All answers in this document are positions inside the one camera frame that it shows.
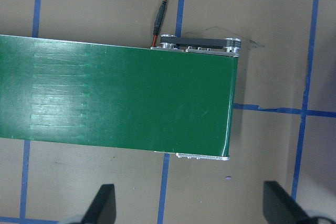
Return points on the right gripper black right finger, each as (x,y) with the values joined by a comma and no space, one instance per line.
(279,207)

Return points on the green conveyor belt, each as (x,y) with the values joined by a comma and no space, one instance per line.
(168,101)

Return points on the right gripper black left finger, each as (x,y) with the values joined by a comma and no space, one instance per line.
(103,207)

